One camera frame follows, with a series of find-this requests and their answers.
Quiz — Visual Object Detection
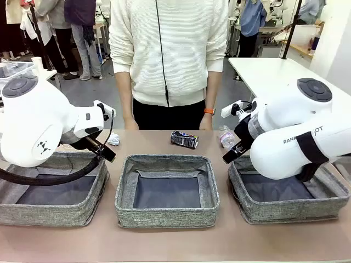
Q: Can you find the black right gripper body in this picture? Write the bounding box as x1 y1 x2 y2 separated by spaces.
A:
233 116 256 154

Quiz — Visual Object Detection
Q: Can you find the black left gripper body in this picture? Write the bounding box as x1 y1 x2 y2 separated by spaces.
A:
71 134 103 157

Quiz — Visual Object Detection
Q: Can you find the clear bottle pink label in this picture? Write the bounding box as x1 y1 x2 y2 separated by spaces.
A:
219 125 237 149

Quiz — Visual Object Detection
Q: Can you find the white paper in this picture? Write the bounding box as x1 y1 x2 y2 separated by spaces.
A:
106 131 121 146

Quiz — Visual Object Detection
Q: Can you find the person's left forearm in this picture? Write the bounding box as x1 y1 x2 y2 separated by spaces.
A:
204 71 223 110

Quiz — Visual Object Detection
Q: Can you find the person's right forearm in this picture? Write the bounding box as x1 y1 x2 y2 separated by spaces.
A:
115 71 134 120

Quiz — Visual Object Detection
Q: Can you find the person's left hand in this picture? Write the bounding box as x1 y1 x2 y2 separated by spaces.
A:
199 115 213 131

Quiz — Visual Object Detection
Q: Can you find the person's right hand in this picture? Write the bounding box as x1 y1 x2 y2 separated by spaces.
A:
123 117 140 130

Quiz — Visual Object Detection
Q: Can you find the crushed dark blue can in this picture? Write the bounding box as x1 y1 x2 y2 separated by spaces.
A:
170 130 199 150

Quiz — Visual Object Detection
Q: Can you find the large white table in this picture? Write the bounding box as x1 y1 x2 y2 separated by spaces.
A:
228 56 351 110

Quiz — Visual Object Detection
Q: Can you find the grey fabric basket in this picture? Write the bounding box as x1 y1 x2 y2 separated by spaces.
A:
0 151 110 227
227 156 351 225
114 154 220 229

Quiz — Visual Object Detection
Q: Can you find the white side table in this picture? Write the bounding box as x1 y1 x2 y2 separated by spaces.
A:
41 68 58 82

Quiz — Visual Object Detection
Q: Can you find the white paper cup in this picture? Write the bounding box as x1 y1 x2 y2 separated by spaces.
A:
31 56 44 76

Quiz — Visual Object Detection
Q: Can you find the clear plastic bin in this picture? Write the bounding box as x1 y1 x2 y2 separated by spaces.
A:
0 61 38 83

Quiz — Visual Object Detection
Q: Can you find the bystander in purple top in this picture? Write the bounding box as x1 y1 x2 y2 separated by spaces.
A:
64 0 103 82

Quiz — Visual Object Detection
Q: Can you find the person in white sweater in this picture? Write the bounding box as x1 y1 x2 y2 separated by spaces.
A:
109 0 230 131

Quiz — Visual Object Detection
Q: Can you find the black stand pole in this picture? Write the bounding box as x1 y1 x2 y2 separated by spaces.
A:
282 0 303 60

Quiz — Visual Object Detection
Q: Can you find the bystander in black trousers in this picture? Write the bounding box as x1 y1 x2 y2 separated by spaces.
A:
35 0 81 81

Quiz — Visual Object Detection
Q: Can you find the bystander in blue shirt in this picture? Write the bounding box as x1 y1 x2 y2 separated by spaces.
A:
240 0 268 58

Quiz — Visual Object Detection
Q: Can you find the black tripod pole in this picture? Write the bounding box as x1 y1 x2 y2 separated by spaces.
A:
29 5 53 71

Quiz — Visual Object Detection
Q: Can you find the translucent plastic container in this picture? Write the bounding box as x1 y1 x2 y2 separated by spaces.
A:
290 24 325 53

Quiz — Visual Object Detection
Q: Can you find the bystander in black skirt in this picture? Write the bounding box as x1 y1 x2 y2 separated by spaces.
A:
0 0 29 57

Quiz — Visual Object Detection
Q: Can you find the bystander in pale shirt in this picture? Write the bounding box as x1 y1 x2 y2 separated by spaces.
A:
297 0 327 25

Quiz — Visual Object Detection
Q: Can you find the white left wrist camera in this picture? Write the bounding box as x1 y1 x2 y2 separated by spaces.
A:
93 100 116 119

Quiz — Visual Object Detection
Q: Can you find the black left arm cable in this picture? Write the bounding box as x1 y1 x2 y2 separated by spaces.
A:
0 109 115 187

